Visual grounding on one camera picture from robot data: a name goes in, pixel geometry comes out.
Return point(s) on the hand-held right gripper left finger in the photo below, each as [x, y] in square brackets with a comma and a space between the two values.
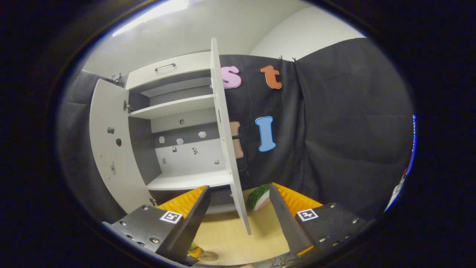
[193, 219]

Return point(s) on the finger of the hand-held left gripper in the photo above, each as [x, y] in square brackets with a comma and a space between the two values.
[198, 254]

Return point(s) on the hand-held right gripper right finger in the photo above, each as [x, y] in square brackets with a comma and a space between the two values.
[284, 219]

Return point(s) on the round brown coaster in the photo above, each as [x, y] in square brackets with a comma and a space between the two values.
[209, 256]

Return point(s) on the white and grey cabinet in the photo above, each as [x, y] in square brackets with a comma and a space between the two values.
[141, 149]

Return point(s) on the white cabinet door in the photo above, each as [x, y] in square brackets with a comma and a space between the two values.
[111, 130]
[223, 111]

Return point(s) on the white cabinet shelf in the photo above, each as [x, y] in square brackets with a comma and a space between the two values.
[171, 107]
[189, 180]

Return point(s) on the metal door hinge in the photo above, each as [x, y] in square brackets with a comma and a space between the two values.
[127, 106]

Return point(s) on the white cabinet drawer front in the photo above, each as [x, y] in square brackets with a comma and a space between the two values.
[186, 67]

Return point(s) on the watermelon slice toy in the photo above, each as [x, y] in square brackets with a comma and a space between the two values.
[258, 197]

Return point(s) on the floral printed cloth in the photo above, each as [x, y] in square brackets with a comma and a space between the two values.
[277, 261]

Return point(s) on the black backdrop cloth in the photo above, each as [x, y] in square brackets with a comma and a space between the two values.
[353, 130]

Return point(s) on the blue and white object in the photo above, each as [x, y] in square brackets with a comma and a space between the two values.
[414, 145]

